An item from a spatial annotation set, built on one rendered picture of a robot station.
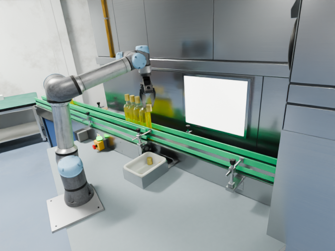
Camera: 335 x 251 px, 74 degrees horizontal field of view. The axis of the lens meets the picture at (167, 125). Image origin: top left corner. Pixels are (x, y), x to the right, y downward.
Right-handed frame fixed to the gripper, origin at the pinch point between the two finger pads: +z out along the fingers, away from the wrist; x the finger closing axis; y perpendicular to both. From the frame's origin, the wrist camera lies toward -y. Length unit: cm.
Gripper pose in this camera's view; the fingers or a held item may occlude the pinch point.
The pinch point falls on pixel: (148, 105)
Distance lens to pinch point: 140.3
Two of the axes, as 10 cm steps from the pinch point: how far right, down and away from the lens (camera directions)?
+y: -1.7, -3.9, 9.1
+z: 0.7, 9.1, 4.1
